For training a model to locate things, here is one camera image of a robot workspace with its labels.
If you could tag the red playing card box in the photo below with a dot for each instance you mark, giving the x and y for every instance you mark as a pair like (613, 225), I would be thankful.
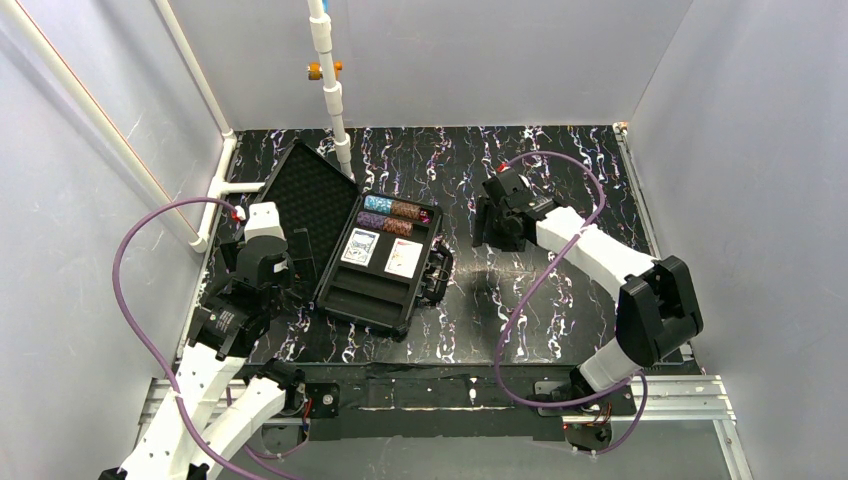
(403, 258)

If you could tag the white pipe frame left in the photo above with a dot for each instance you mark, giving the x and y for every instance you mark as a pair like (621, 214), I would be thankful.
(127, 67)

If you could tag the aluminium rail frame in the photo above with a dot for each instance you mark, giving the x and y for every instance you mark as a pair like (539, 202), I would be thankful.
(437, 381)

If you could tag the blue poker chip stack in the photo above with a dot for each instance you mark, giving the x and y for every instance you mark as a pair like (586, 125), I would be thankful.
(378, 204)

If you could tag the black poker set case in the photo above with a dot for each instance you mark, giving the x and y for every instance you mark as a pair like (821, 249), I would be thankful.
(317, 199)

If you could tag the white pvc pipe pole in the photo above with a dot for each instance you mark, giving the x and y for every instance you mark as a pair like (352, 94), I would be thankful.
(321, 27)

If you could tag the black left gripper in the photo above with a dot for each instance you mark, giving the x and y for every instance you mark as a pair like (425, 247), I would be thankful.
(299, 254)

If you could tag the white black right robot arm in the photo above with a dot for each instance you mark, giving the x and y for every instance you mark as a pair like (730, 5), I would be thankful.
(657, 310)

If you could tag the blue playing card box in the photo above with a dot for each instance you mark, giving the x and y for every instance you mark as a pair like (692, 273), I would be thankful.
(360, 247)

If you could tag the brown poker chip stack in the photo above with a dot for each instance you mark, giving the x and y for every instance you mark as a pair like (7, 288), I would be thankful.
(405, 210)

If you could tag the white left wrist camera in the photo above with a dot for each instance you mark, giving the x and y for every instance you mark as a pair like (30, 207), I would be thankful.
(263, 220)

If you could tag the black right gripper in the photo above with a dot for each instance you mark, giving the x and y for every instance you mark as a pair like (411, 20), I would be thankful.
(490, 221)

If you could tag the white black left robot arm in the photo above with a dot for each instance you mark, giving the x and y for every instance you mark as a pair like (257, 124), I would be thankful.
(185, 440)

